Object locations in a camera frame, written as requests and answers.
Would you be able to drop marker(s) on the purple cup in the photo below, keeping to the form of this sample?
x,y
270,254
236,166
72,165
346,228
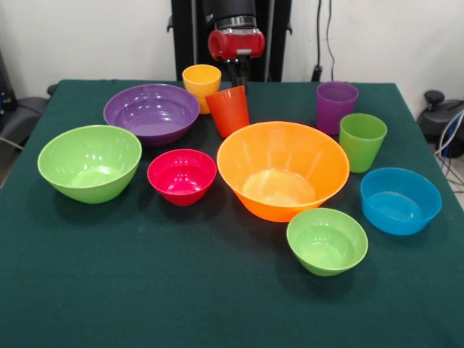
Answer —
x,y
333,108

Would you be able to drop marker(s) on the dark green tablecloth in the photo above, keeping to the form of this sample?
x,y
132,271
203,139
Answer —
x,y
145,290

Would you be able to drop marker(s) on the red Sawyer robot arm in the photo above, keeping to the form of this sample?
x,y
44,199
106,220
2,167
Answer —
x,y
232,11

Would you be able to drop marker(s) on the small green bowl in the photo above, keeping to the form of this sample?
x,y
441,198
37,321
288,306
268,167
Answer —
x,y
326,250

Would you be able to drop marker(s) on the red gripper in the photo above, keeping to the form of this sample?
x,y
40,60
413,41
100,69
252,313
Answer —
x,y
235,45

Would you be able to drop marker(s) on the large orange bowl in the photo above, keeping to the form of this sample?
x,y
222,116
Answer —
x,y
279,203

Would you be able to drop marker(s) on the yellow cup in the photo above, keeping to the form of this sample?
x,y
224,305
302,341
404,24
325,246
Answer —
x,y
203,105
201,81

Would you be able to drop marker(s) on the purple bowl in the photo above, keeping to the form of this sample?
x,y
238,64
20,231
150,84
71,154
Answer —
x,y
150,116

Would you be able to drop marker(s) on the large green bowl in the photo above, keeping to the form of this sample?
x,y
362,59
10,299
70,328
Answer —
x,y
87,181

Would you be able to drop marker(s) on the black stand frame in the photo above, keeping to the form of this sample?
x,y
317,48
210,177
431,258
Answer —
x,y
5,98

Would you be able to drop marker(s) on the pink bowl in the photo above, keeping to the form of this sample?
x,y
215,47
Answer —
x,y
181,181

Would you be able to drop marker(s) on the blue bowl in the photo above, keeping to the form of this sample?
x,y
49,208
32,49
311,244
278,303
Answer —
x,y
398,214

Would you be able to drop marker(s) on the orange cup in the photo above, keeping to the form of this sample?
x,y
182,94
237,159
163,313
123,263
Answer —
x,y
230,116

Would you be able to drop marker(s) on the green cup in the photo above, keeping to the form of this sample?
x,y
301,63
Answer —
x,y
362,152

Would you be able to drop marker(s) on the black robot column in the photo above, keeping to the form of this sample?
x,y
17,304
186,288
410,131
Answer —
x,y
185,43

